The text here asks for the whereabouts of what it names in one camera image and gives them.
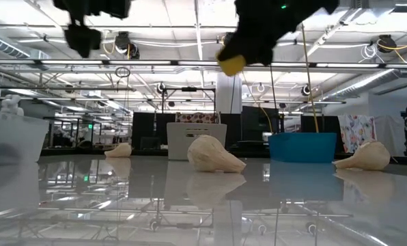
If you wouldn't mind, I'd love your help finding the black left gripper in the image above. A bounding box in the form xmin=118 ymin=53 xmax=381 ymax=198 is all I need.
xmin=53 ymin=0 xmax=132 ymax=59

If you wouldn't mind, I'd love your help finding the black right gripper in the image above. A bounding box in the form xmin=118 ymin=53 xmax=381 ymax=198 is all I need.
xmin=216 ymin=0 xmax=339 ymax=68

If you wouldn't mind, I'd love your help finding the yellow lemon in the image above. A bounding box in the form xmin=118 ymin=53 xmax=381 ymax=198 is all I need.
xmin=216 ymin=53 xmax=248 ymax=77

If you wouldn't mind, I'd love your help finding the beige garlic clove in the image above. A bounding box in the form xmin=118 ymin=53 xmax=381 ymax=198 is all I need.
xmin=104 ymin=142 xmax=133 ymax=159
xmin=332 ymin=139 xmax=391 ymax=172
xmin=186 ymin=134 xmax=247 ymax=174

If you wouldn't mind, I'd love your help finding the white building column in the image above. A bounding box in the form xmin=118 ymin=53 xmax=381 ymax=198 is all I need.
xmin=216 ymin=72 xmax=242 ymax=114

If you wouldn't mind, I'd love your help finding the black partition panel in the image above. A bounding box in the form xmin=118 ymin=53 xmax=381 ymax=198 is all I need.
xmin=131 ymin=112 xmax=177 ymax=151
xmin=241 ymin=105 xmax=280 ymax=143
xmin=300 ymin=115 xmax=344 ymax=153

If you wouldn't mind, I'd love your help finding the red floral patterned cloth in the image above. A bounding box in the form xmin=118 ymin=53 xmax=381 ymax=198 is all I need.
xmin=176 ymin=112 xmax=221 ymax=124

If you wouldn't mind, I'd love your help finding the white robot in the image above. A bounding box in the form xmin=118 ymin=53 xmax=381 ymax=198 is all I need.
xmin=0 ymin=94 xmax=25 ymax=117

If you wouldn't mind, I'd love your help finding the teal plastic basket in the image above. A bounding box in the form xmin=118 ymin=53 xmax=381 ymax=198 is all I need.
xmin=268 ymin=132 xmax=338 ymax=163

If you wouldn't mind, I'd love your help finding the grey plastic basket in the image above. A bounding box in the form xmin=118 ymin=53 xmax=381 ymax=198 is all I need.
xmin=166 ymin=122 xmax=228 ymax=161

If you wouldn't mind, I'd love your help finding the clear plastic bin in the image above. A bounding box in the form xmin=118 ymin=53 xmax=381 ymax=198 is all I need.
xmin=0 ymin=108 xmax=51 ymax=165

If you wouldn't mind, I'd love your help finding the hanging floral cloth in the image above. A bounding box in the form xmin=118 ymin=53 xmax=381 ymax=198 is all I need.
xmin=337 ymin=114 xmax=378 ymax=154

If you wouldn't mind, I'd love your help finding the hanging white cloth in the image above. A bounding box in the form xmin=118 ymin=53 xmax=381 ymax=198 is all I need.
xmin=374 ymin=114 xmax=407 ymax=156

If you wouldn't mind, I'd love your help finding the black ceiling cable reel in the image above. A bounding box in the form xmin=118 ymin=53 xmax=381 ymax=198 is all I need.
xmin=376 ymin=33 xmax=398 ymax=54
xmin=114 ymin=31 xmax=140 ymax=59

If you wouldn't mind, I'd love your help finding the long black cable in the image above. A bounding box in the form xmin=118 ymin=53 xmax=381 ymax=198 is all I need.
xmin=269 ymin=65 xmax=280 ymax=134

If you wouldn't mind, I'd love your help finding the black metal gantry frame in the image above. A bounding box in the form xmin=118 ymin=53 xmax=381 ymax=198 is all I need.
xmin=160 ymin=86 xmax=217 ymax=124

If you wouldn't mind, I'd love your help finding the long yellow cable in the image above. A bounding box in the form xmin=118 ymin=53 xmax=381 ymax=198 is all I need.
xmin=300 ymin=23 xmax=320 ymax=134

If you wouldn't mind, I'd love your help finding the black aluminium table frame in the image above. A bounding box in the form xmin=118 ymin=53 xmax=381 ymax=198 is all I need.
xmin=39 ymin=147 xmax=407 ymax=167

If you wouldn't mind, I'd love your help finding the silver ventilation duct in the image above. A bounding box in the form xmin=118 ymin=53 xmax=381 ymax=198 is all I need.
xmin=321 ymin=68 xmax=406 ymax=102

